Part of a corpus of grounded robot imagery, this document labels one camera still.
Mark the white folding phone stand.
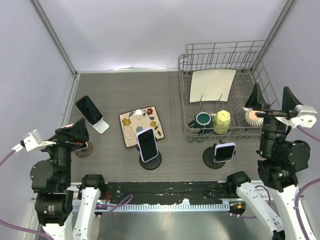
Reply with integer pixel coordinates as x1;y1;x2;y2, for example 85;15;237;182
90;117;110;134

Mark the dark green mug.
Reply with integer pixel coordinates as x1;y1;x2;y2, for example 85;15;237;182
188;111;213;129

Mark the white cable duct strip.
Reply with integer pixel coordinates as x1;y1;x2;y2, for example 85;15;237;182
72;201;231;213

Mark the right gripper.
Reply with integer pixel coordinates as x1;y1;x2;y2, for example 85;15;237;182
244;81;302;156

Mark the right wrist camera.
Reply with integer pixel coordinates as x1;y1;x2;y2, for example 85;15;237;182
276;104;318;129

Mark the floral square plate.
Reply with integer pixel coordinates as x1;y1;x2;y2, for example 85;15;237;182
118;106;165;149

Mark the purple case phone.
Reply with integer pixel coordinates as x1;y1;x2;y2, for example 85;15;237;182
136;127;159;163
214;142;236;163

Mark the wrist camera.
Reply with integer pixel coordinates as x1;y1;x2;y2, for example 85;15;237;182
11;129;57;152
276;104;318;129

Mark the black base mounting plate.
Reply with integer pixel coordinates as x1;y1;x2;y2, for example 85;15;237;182
98;181;239;205

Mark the white square plate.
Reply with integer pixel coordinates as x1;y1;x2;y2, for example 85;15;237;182
189;68;237;103

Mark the yellow faceted cup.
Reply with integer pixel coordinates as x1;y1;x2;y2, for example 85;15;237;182
213;110;231;135

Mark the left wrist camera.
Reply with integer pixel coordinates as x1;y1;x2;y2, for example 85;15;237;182
11;129;57;152

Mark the black round phone stand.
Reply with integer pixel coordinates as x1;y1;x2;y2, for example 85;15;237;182
139;151;162;171
202;141;228;170

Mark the grey wire dish rack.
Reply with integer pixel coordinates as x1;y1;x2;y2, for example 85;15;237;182
178;40;281;143

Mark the pink case phone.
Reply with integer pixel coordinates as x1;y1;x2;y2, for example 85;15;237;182
77;142;88;151

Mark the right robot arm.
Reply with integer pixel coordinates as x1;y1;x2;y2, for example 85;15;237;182
225;82;320;240

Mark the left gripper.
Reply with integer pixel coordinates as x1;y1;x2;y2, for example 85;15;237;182
38;116;89;184

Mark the brown round phone stand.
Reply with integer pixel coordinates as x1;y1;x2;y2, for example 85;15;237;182
74;141;94;158

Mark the black phone on white stand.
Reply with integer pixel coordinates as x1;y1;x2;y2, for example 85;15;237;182
75;95;103;125

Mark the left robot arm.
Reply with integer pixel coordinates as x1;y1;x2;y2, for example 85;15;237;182
23;118;107;240

